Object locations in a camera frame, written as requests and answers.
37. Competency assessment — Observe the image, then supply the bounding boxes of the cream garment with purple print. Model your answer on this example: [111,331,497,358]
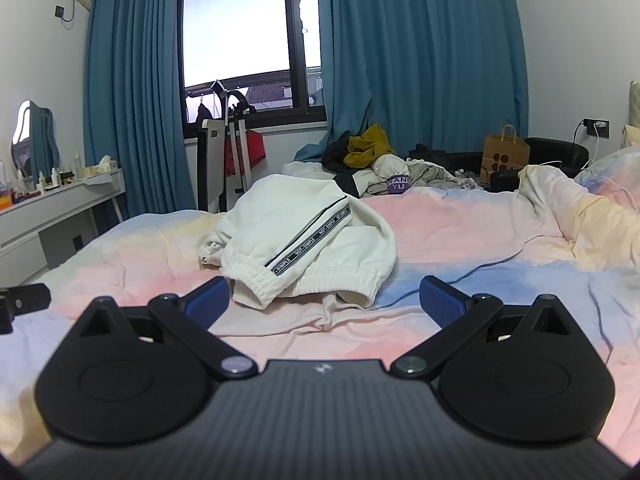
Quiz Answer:
[372,154,414,195]

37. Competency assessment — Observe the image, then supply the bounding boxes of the grey crumpled garment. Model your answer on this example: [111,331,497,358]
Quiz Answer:
[407,157,482,192]

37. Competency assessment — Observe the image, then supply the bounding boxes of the black chair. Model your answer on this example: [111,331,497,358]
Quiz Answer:
[522,137,590,172]

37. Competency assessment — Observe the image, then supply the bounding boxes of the mustard yellow garment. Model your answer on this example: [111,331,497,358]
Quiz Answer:
[347,124,396,170]

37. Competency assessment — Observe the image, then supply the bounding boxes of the wavy frameless mirror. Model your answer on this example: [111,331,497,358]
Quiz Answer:
[11,100,61,178]

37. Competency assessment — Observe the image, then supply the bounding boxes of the pastel tie-dye blanket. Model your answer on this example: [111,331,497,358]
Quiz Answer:
[0,146,640,466]

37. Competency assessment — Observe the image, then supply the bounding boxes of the white fluffy garment black trim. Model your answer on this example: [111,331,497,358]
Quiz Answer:
[282,160,387,199]

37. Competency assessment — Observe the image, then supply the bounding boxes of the dark framed window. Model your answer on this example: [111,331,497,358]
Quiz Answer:
[177,0,328,138]

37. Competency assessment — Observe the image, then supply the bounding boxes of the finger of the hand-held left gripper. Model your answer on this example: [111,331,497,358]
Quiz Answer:
[0,282,52,336]

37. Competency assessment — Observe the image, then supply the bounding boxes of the pastel tie-dye pillow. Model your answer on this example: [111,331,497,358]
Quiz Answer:
[574,146,640,197]

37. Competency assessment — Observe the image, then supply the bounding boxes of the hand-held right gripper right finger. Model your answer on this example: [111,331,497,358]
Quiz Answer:
[390,275,588,381]

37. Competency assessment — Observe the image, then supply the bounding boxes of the row of cosmetic bottles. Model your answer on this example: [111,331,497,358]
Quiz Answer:
[0,152,88,206]

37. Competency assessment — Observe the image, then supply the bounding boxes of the wall socket with plugs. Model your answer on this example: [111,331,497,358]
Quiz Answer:
[582,118,611,140]

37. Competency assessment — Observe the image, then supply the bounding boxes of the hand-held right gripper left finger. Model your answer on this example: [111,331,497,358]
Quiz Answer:
[60,276,260,381]

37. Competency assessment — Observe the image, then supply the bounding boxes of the white pants with striped band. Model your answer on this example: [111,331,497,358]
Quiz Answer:
[196,174,397,311]

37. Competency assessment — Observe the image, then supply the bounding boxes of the beige tissue box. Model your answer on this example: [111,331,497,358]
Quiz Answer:
[90,156,120,177]

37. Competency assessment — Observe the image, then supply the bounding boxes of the white dressing table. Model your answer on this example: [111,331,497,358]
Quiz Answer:
[0,167,127,286]

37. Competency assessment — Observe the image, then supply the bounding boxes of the blue curtain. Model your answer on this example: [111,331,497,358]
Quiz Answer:
[82,0,198,218]
[295,0,530,163]

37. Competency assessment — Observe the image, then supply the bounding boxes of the brown paper bag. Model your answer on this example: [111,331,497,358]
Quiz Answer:
[480,124,531,184]

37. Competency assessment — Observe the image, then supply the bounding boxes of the white charging cable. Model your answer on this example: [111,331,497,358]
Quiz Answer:
[530,132,632,193]

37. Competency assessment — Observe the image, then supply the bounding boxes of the dark clothes heap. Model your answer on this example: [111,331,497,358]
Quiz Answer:
[407,142,484,171]

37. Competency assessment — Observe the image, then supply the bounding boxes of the folded rack with red bag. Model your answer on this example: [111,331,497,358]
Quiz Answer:
[196,80,263,213]

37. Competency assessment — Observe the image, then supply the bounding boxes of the red cloth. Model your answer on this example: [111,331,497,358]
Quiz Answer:
[224,129,266,176]

